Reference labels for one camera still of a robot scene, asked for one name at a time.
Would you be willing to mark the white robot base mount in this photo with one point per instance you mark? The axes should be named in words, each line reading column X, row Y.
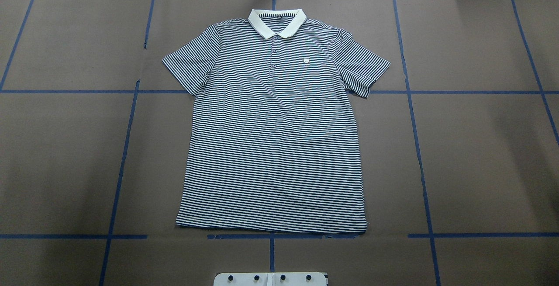
column 271, row 279

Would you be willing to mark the striped polo shirt white collar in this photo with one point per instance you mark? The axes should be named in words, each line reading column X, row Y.
column 274, row 139

